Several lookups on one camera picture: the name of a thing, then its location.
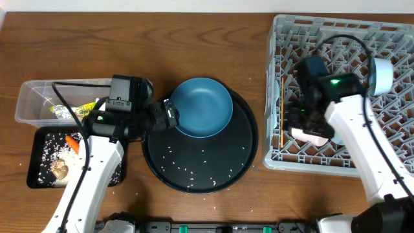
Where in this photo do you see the pink cup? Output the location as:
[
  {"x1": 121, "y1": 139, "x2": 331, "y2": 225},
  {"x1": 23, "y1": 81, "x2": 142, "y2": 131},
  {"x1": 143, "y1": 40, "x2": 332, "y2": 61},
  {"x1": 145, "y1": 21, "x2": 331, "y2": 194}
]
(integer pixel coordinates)
[{"x1": 290, "y1": 128, "x2": 328, "y2": 147}]

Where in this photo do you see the white plastic knife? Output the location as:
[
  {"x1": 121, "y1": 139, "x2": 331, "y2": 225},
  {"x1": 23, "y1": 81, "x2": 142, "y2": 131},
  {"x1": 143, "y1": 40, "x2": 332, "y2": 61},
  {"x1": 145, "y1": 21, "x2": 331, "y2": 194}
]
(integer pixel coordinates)
[{"x1": 272, "y1": 80, "x2": 280, "y2": 129}]

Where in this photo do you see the wooden chopstick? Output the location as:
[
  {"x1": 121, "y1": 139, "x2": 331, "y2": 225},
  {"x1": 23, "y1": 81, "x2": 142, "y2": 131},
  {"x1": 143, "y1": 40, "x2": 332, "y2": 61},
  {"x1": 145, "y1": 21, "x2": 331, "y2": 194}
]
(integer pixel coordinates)
[{"x1": 279, "y1": 78, "x2": 285, "y2": 151}]

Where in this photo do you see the green snack wrapper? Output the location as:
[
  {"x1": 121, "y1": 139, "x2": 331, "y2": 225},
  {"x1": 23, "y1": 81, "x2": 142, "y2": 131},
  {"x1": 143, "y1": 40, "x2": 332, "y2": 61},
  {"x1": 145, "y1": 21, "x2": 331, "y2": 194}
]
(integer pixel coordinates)
[{"x1": 49, "y1": 102, "x2": 96, "y2": 120}]

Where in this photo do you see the orange carrot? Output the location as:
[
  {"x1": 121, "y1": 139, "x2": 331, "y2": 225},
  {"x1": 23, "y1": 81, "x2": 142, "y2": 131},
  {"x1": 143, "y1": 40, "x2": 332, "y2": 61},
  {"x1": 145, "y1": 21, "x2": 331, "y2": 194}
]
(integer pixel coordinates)
[{"x1": 65, "y1": 136, "x2": 80, "y2": 154}]

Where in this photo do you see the dark blue plate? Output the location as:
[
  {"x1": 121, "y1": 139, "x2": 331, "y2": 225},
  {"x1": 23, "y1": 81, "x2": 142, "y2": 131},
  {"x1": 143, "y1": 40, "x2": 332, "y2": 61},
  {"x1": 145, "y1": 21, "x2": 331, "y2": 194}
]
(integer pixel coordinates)
[{"x1": 170, "y1": 78, "x2": 234, "y2": 139}]

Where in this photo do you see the light blue rice bowl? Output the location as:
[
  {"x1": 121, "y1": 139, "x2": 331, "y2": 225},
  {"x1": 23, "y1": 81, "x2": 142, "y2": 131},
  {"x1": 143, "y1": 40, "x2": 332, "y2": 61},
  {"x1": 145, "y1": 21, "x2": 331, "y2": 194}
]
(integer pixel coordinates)
[{"x1": 369, "y1": 58, "x2": 393, "y2": 96}]

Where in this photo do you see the dried brown mushroom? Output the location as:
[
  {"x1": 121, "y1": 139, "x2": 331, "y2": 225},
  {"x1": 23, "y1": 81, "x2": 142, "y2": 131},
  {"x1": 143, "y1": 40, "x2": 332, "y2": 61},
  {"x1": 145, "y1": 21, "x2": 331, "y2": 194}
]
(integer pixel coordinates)
[{"x1": 50, "y1": 159, "x2": 69, "y2": 180}]

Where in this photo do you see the light blue cup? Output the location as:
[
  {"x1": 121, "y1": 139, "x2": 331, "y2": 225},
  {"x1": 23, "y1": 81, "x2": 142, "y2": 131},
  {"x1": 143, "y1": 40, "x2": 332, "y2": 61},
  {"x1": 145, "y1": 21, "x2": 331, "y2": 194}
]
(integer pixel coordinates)
[{"x1": 331, "y1": 134, "x2": 344, "y2": 146}]

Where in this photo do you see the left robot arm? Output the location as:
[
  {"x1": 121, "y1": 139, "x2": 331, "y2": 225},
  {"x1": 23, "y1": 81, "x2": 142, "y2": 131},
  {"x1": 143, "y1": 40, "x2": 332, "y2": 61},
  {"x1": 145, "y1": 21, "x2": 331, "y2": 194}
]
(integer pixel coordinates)
[{"x1": 44, "y1": 74, "x2": 179, "y2": 232}]

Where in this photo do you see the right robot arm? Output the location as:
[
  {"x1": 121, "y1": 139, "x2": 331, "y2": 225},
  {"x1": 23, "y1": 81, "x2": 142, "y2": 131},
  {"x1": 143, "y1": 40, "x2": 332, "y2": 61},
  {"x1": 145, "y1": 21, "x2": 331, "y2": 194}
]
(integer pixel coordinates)
[{"x1": 283, "y1": 56, "x2": 413, "y2": 232}]

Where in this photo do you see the grey dishwasher rack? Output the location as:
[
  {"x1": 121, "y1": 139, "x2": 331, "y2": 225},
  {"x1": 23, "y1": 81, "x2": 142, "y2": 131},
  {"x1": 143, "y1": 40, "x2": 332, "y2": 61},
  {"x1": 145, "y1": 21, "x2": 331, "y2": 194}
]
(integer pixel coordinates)
[{"x1": 263, "y1": 15, "x2": 413, "y2": 177}]

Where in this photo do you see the spilled white rice pile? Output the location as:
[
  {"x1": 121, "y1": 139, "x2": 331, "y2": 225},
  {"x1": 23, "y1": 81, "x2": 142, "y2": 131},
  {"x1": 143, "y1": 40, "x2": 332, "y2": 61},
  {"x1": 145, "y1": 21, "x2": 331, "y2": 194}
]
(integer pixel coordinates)
[{"x1": 36, "y1": 131, "x2": 122, "y2": 188}]

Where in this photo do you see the round black serving tray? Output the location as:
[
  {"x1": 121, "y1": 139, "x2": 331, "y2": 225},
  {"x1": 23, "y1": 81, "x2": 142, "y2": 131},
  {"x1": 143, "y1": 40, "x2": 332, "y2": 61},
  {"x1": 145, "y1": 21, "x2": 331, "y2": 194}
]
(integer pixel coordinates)
[{"x1": 142, "y1": 90, "x2": 259, "y2": 194}]

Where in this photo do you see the clear plastic bin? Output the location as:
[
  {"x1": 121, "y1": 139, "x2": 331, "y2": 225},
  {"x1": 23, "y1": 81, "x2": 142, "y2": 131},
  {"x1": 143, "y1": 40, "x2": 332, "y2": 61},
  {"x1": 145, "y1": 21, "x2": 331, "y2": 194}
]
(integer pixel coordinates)
[{"x1": 15, "y1": 79, "x2": 112, "y2": 128}]

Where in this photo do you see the black rectangular tray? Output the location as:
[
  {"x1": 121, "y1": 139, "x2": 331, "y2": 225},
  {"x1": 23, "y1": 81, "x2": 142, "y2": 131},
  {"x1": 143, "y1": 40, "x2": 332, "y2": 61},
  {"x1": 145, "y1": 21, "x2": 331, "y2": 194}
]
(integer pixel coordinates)
[{"x1": 26, "y1": 125, "x2": 127, "y2": 189}]

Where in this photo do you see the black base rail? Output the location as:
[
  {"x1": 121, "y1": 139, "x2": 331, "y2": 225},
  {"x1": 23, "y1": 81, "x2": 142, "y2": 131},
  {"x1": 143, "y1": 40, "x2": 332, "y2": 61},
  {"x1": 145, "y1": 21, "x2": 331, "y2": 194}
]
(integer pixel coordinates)
[{"x1": 96, "y1": 220, "x2": 324, "y2": 233}]

